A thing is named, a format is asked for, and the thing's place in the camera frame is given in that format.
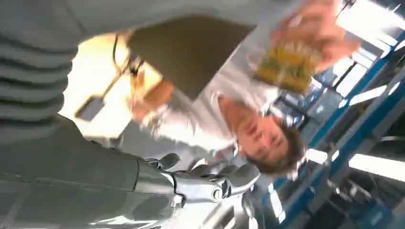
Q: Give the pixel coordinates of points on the ribbed grey right arm sleeve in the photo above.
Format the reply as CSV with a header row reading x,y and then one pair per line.
x,y
31,79

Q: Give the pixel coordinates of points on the person's hand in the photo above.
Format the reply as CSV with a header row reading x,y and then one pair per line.
x,y
148,98
319,28

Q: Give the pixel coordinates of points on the dark flat phone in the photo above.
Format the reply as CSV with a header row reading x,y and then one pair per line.
x,y
90,108

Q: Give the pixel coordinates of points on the white ceiling light panel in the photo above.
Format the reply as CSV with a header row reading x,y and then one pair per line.
x,y
367,15
376,166

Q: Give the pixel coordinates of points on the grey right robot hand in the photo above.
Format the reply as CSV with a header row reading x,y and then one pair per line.
x,y
79,180

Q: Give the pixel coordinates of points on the blue metal frame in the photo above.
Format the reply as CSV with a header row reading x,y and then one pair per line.
x,y
354,132

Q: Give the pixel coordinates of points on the person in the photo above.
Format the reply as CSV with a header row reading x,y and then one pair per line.
x,y
202,123

